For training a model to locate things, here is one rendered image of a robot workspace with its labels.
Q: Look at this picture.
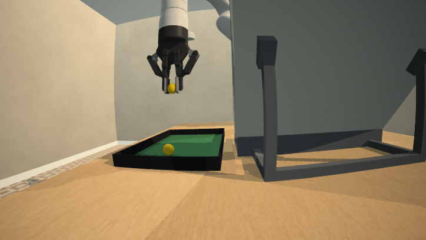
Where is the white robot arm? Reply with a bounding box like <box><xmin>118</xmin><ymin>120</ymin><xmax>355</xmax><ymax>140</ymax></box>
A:
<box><xmin>159</xmin><ymin>0</ymin><xmax>231</xmax><ymax>41</ymax></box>

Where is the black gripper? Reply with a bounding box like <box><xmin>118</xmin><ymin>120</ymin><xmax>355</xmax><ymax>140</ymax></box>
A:
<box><xmin>147</xmin><ymin>25</ymin><xmax>199</xmax><ymax>94</ymax></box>

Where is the yellow ball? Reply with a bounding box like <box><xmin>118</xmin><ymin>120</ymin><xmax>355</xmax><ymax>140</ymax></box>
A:
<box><xmin>167</xmin><ymin>84</ymin><xmax>176</xmax><ymax>94</ymax></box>
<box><xmin>163</xmin><ymin>144</ymin><xmax>174</xmax><ymax>155</ymax></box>

